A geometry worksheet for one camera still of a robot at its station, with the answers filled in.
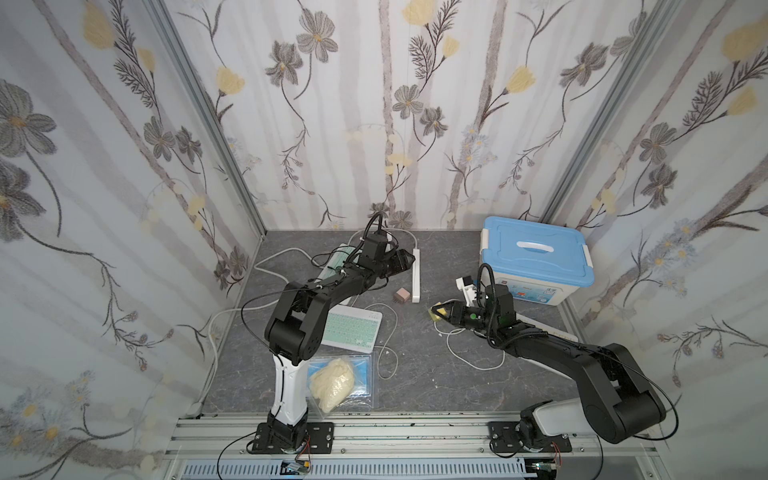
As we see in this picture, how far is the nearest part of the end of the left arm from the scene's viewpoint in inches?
30.6

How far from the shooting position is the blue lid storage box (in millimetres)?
898

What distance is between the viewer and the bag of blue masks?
31.4 inches

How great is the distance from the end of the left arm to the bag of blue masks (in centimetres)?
28

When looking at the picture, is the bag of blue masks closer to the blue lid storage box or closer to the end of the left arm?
the end of the left arm

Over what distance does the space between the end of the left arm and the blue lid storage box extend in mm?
260

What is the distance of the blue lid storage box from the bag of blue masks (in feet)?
1.68
